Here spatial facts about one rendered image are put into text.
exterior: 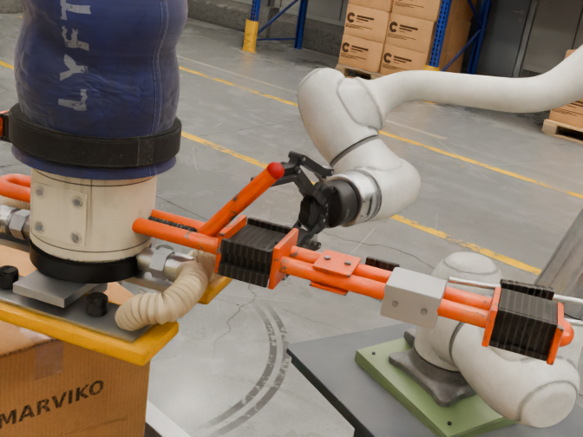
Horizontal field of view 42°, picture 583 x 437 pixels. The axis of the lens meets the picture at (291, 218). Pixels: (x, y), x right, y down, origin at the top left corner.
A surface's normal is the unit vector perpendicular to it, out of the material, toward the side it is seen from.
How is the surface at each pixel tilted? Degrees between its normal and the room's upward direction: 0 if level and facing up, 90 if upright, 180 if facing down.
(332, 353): 0
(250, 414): 0
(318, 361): 0
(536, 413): 97
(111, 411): 90
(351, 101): 52
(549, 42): 90
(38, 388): 90
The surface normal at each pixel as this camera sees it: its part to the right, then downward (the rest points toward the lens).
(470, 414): 0.11, -0.91
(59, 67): -0.13, 0.09
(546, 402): 0.25, 0.51
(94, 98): 0.16, 0.18
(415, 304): -0.32, 0.30
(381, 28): -0.59, 0.22
